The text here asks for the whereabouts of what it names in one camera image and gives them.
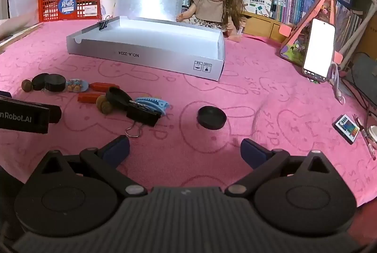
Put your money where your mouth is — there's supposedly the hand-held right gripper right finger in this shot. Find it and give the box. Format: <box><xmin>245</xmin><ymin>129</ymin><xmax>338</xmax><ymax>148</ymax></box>
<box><xmin>224</xmin><ymin>138</ymin><xmax>336</xmax><ymax>197</ymax></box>

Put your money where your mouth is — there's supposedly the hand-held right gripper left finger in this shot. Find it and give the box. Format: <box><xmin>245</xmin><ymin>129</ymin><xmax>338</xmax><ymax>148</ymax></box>
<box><xmin>38</xmin><ymin>135</ymin><xmax>148</xmax><ymax>197</ymax></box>

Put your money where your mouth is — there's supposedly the bear-print hair clip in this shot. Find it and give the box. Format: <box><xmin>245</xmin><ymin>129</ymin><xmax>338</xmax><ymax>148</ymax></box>
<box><xmin>66</xmin><ymin>79</ymin><xmax>89</xmax><ymax>93</ymax></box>

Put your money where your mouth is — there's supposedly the large black binder clip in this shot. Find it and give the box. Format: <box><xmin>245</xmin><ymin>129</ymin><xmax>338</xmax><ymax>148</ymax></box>
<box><xmin>125</xmin><ymin>103</ymin><xmax>162</xmax><ymax>137</ymax></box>

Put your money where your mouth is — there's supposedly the blue shark hair clip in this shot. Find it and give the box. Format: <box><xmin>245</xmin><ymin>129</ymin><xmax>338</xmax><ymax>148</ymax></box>
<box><xmin>134</xmin><ymin>97</ymin><xmax>171</xmax><ymax>116</ymax></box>

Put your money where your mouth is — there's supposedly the silver cardboard box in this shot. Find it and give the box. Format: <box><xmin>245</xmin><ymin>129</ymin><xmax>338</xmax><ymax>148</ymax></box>
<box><xmin>66</xmin><ymin>16</ymin><xmax>226</xmax><ymax>82</ymax></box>

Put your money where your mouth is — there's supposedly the pink rabbit-print towel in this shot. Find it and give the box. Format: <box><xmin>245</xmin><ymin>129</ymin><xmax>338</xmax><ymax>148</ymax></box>
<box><xmin>0</xmin><ymin>19</ymin><xmax>377</xmax><ymax>208</ymax></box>

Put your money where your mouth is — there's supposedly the red plastic basket with sticker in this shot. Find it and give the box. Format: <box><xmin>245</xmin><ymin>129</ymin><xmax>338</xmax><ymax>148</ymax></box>
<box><xmin>37</xmin><ymin>0</ymin><xmax>102</xmax><ymax>22</ymax></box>

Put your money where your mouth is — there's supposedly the pen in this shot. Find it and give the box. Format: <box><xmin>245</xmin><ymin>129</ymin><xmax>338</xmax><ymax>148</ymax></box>
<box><xmin>353</xmin><ymin>114</ymin><xmax>376</xmax><ymax>161</ymax></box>

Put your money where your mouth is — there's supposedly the white paper cup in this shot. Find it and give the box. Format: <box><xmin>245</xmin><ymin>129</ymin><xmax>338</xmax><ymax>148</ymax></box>
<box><xmin>98</xmin><ymin>0</ymin><xmax>118</xmax><ymax>21</ymax></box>

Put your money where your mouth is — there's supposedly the pink cardboard toy house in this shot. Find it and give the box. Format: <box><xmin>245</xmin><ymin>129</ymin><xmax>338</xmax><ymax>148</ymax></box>
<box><xmin>280</xmin><ymin>0</ymin><xmax>344</xmax><ymax>71</ymax></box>

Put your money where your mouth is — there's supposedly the smartphone with white screen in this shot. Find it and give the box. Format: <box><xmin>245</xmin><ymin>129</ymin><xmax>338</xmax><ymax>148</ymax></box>
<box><xmin>302</xmin><ymin>18</ymin><xmax>336</xmax><ymax>83</ymax></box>

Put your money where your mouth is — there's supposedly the wooden drawer organizer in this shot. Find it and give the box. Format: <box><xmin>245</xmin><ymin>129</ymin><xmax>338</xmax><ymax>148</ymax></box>
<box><xmin>243</xmin><ymin>11</ymin><xmax>295</xmax><ymax>43</ymax></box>

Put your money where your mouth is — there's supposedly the white pencil-print carton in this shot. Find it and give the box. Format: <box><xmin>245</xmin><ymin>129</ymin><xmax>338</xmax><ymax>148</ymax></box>
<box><xmin>242</xmin><ymin>0</ymin><xmax>274</xmax><ymax>16</ymax></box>

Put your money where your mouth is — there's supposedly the long-haired baby doll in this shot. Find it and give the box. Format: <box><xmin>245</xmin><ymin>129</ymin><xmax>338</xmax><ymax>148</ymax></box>
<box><xmin>176</xmin><ymin>0</ymin><xmax>246</xmax><ymax>43</ymax></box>

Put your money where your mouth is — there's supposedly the white tube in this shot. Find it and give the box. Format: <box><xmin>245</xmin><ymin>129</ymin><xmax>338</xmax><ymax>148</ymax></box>
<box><xmin>339</xmin><ymin>0</ymin><xmax>377</xmax><ymax>54</ymax></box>

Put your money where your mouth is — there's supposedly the white cable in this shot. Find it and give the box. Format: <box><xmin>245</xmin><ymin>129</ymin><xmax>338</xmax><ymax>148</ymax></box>
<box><xmin>330</xmin><ymin>63</ymin><xmax>346</xmax><ymax>103</ymax></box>

